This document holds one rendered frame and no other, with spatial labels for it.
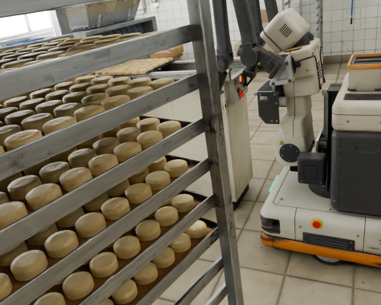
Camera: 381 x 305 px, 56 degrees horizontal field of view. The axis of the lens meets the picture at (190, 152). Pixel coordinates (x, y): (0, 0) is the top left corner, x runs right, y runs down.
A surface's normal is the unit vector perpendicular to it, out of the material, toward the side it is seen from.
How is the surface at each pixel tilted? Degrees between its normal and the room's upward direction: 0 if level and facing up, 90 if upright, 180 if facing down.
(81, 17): 110
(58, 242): 0
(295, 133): 90
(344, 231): 90
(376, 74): 92
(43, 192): 0
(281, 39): 90
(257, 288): 0
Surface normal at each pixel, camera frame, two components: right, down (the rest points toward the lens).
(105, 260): -0.14, -0.90
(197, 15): -0.62, 0.40
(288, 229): -0.44, 0.43
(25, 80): 0.77, 0.15
